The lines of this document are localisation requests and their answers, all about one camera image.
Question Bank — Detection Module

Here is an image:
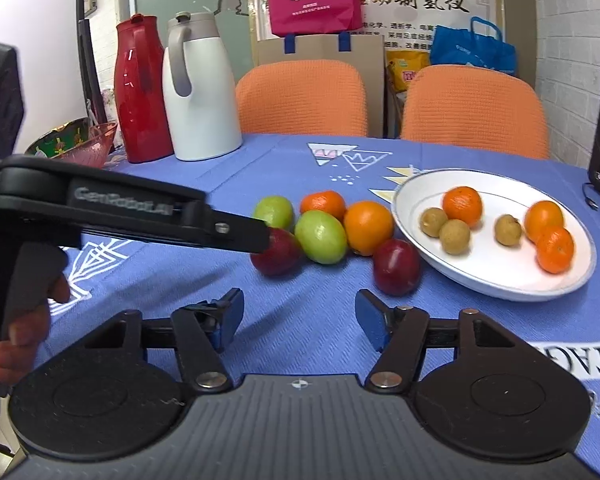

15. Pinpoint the person's left hand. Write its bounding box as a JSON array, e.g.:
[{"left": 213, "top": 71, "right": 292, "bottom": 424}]
[{"left": 0, "top": 272, "right": 72, "bottom": 386}]

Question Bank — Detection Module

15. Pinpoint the yellow snack bag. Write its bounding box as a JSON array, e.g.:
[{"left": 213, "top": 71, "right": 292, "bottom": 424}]
[{"left": 385, "top": 50, "right": 431, "bottom": 93}]

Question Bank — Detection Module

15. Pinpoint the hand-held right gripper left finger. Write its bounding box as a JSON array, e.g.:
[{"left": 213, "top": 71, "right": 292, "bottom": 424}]
[{"left": 82, "top": 287, "right": 245, "bottom": 393}]

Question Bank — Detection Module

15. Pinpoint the green patterned bowl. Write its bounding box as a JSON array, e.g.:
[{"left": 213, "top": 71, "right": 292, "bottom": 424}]
[{"left": 25, "top": 117, "right": 91, "bottom": 161}]

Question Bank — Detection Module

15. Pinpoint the white porcelain plate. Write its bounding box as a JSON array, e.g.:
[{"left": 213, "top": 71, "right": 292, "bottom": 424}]
[{"left": 391, "top": 168, "right": 597, "bottom": 302}]

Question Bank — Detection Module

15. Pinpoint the brown longan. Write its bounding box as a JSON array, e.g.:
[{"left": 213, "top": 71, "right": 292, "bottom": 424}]
[
  {"left": 495, "top": 214, "right": 523, "bottom": 247},
  {"left": 420, "top": 207, "right": 449, "bottom": 237},
  {"left": 439, "top": 219, "right": 472, "bottom": 255}
]

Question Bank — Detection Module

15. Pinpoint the blue printed tablecloth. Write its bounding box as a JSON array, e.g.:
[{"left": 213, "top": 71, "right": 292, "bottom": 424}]
[{"left": 35, "top": 132, "right": 600, "bottom": 461}]

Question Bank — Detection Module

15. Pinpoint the wall poster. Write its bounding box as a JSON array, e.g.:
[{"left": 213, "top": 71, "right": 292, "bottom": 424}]
[{"left": 357, "top": 0, "right": 498, "bottom": 61}]

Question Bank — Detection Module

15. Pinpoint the green jujube fruit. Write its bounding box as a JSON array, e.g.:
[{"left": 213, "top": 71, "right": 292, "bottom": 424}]
[
  {"left": 252, "top": 196, "right": 296, "bottom": 231},
  {"left": 294, "top": 210, "right": 348, "bottom": 265}
]

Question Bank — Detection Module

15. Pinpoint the red plum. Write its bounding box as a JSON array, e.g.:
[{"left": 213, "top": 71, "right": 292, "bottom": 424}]
[
  {"left": 250, "top": 227, "right": 303, "bottom": 277},
  {"left": 372, "top": 238, "right": 422, "bottom": 297}
]

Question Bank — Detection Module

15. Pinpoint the white thermos jug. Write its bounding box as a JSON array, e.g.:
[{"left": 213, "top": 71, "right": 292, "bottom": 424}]
[{"left": 161, "top": 11, "right": 244, "bottom": 162}]

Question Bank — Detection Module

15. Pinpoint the blue tote bag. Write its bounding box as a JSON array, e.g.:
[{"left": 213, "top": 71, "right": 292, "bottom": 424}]
[{"left": 429, "top": 16, "right": 518, "bottom": 77}]

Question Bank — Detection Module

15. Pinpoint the red thermos jug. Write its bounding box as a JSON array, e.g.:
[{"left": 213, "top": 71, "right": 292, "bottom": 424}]
[{"left": 114, "top": 14, "right": 175, "bottom": 164}]

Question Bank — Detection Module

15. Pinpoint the orange fabric chair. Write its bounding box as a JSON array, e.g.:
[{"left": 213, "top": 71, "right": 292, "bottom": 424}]
[
  {"left": 400, "top": 65, "right": 551, "bottom": 160},
  {"left": 235, "top": 60, "right": 369, "bottom": 137}
]

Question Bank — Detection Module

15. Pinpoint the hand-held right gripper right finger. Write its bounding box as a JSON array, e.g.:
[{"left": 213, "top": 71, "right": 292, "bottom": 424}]
[{"left": 355, "top": 289, "right": 518, "bottom": 393}]

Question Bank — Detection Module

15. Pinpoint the smooth round orange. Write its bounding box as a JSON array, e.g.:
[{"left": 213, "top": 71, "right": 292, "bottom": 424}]
[
  {"left": 343, "top": 201, "right": 396, "bottom": 256},
  {"left": 524, "top": 200, "right": 565, "bottom": 241}
]

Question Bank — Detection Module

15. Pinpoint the small rough tangerine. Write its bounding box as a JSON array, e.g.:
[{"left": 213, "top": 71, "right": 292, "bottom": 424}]
[
  {"left": 536, "top": 226, "right": 576, "bottom": 275},
  {"left": 442, "top": 186, "right": 483, "bottom": 227},
  {"left": 300, "top": 190, "right": 347, "bottom": 223}
]

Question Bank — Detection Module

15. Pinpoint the magenta tote bag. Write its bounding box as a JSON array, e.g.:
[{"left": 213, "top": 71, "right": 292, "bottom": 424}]
[{"left": 264, "top": 0, "right": 363, "bottom": 53}]

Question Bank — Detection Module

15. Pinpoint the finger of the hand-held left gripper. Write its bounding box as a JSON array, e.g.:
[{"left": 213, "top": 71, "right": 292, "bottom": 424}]
[{"left": 180, "top": 200, "right": 274, "bottom": 256}]

